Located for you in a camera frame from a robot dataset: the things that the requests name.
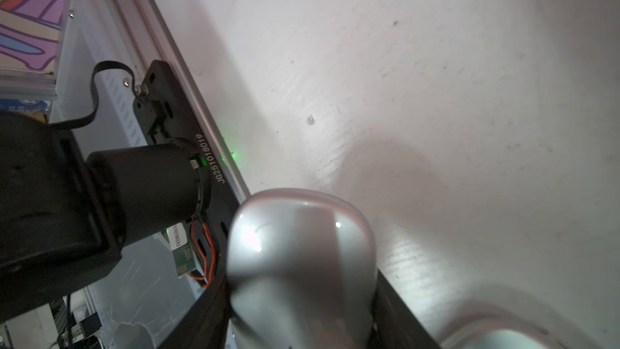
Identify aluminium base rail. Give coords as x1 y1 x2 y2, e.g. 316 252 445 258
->
0 0 253 349

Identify silver computer mouse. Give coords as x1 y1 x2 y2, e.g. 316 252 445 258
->
226 188 378 348
438 313 600 349

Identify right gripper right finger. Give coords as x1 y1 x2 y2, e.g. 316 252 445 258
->
370 271 440 349

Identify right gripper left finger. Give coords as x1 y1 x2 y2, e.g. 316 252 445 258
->
159 252 232 348

